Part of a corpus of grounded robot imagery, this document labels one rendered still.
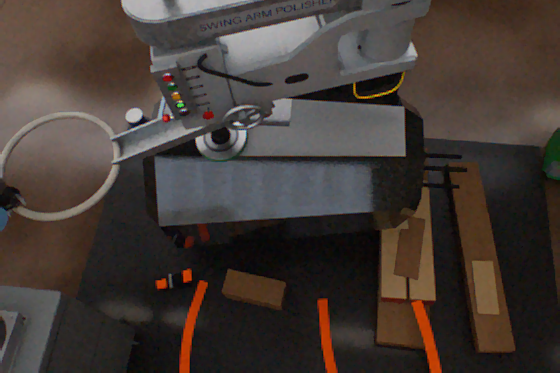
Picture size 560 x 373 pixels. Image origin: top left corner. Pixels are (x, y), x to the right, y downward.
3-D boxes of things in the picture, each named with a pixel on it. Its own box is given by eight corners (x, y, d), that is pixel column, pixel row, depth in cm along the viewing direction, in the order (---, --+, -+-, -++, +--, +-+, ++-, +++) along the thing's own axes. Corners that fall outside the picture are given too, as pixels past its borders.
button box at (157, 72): (197, 109, 181) (176, 59, 157) (198, 115, 180) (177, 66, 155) (174, 114, 181) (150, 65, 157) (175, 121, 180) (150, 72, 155)
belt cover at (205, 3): (430, -58, 168) (439, -104, 154) (459, -2, 156) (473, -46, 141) (135, 7, 166) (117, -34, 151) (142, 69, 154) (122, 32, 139)
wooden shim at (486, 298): (470, 261, 258) (471, 260, 257) (492, 262, 257) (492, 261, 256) (476, 314, 246) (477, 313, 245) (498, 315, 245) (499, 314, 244)
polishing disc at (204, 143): (252, 120, 223) (252, 118, 222) (238, 164, 214) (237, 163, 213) (205, 111, 227) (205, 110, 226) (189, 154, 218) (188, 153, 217)
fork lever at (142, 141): (267, 74, 206) (262, 67, 202) (277, 115, 196) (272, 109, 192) (116, 135, 220) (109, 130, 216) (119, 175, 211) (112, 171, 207)
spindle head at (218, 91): (270, 66, 204) (256, -19, 165) (282, 113, 193) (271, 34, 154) (179, 86, 203) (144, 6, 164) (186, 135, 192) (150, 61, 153)
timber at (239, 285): (225, 297, 268) (221, 292, 257) (231, 274, 273) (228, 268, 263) (282, 311, 262) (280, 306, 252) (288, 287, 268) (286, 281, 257)
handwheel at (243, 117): (262, 104, 193) (257, 80, 180) (267, 127, 188) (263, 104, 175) (222, 113, 192) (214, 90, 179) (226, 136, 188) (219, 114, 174)
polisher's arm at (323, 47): (395, 46, 208) (412, -53, 166) (414, 92, 197) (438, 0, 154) (213, 87, 206) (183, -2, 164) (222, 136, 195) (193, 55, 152)
